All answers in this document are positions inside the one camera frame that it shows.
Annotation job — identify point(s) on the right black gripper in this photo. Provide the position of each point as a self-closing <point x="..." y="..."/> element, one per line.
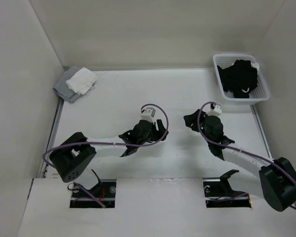
<point x="190" y="119"/>

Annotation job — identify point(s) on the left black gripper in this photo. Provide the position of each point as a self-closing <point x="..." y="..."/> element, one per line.
<point x="158" y="134"/>

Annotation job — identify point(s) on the black tank top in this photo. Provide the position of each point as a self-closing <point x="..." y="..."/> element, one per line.
<point x="239" y="79"/>

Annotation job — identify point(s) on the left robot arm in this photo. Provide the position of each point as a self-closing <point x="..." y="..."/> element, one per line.
<point x="72" y="163"/>

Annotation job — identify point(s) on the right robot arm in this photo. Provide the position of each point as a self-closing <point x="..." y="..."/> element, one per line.
<point x="273" y="180"/>

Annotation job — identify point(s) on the white tank top in basket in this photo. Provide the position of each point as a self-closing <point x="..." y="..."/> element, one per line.
<point x="256" y="66"/>

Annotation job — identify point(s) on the folded white tank top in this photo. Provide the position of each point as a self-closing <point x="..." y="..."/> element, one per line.
<point x="82" y="81"/>

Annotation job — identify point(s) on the folded grey tank top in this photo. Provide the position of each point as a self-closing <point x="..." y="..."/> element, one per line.
<point x="62" y="90"/>

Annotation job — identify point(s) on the white plastic basket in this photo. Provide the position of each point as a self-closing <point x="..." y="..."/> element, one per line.
<point x="260" y="93"/>

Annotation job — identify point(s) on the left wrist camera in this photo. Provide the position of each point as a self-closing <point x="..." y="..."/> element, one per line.
<point x="148" y="114"/>

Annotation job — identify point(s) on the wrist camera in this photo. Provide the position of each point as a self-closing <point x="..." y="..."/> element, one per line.
<point x="215" y="110"/>
<point x="148" y="114"/>

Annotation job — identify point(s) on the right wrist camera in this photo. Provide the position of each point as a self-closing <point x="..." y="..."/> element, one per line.
<point x="215" y="110"/>

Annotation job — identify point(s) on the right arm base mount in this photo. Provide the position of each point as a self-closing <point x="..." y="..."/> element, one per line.
<point x="219" y="194"/>

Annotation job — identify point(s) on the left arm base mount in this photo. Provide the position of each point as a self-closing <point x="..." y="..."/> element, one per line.
<point x="105" y="194"/>

